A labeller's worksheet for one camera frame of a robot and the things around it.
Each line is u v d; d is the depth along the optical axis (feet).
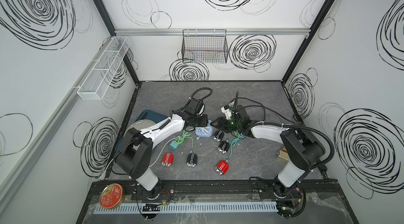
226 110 2.78
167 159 2.65
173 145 2.84
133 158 1.44
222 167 2.58
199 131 2.90
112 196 2.28
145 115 3.30
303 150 1.53
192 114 2.23
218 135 2.92
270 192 2.41
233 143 2.89
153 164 2.67
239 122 2.39
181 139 2.87
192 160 2.65
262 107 3.44
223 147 2.78
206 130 2.75
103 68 2.34
